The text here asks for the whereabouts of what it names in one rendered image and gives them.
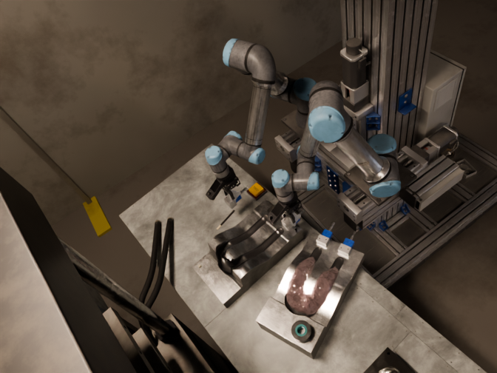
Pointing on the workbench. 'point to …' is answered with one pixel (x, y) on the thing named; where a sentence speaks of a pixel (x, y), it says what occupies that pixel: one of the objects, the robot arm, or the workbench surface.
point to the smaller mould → (388, 364)
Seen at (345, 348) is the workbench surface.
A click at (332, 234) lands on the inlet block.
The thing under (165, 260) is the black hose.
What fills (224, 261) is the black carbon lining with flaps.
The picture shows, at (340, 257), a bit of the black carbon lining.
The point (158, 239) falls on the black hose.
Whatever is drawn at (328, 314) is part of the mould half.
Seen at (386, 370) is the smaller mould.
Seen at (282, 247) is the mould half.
